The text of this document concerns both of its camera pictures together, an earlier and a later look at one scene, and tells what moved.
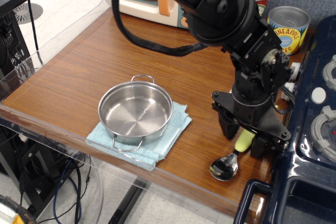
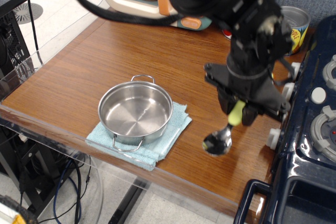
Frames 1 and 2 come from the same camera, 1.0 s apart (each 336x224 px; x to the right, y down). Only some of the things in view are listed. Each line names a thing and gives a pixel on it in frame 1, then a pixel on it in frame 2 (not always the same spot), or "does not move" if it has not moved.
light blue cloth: (145, 154) does not move
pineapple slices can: (291, 24) does not move
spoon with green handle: (225, 168) -> (219, 142)
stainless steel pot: (136, 113) does not move
